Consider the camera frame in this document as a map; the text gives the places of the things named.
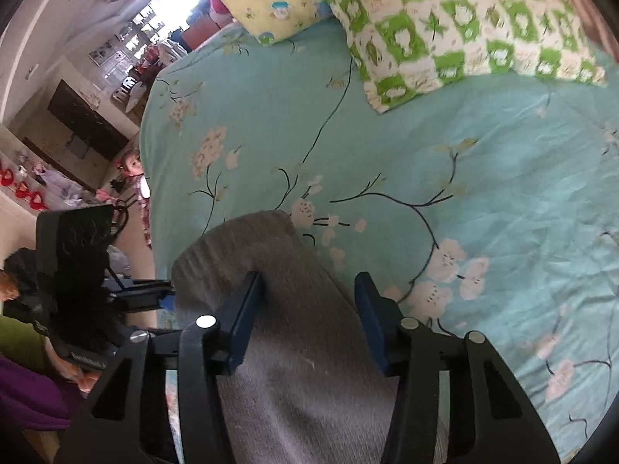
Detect grey pants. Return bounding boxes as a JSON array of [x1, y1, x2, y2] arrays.
[[171, 210, 450, 464]]

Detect green cloth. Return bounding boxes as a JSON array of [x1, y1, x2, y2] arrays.
[[0, 315, 51, 375]]

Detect cluttered display shelf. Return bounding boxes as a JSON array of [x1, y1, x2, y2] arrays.
[[87, 4, 171, 103]]

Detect dark cabinet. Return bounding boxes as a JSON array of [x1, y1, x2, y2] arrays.
[[47, 80, 132, 161]]

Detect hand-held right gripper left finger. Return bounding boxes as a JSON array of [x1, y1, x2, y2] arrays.
[[55, 271, 266, 464]]

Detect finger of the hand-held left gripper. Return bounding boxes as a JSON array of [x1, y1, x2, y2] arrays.
[[104, 278, 177, 312]]

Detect person's left hand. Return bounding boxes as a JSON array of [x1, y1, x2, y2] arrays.
[[47, 341, 104, 396]]

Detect small child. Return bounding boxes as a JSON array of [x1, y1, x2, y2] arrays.
[[113, 149, 154, 248]]

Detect green checked pillow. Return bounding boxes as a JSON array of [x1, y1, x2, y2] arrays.
[[309, 0, 607, 114]]

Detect teal floral bed sheet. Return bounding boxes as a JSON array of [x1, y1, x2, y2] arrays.
[[139, 19, 619, 464]]

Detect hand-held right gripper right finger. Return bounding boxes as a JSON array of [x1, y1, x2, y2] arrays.
[[354, 271, 563, 464]]

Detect row of red ornaments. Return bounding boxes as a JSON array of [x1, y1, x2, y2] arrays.
[[0, 160, 48, 212]]

